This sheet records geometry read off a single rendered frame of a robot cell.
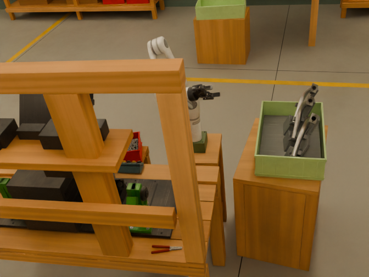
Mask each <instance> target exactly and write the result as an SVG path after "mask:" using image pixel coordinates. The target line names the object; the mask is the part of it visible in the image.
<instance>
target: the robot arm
mask: <svg viewBox="0 0 369 277"><path fill-rule="evenodd" d="M147 48H148V53H149V57H150V59H156V56H157V55H160V54H163V53H164V54H165V55H166V59H172V58H175V57H174V55H173V54H172V51H171V49H170V47H169V45H168V43H167V41H166V39H165V38H164V37H162V36H160V37H157V38H155V39H152V40H150V41H148V43H147ZM185 86H186V94H187V103H188V111H189V119H190V125H191V133H192V141H193V142H198V141H200V140H201V139H202V131H201V124H200V106H199V101H198V99H199V97H200V98H203V100H210V99H214V97H220V93H219V92H216V93H210V92H209V91H207V90H212V89H213V86H212V85H209V86H204V85H202V84H199V85H194V86H192V87H189V85H188V83H187V80H186V82H185ZM199 86H200V88H199ZM154 98H155V100H156V101H157V99H156V93H154Z"/></svg>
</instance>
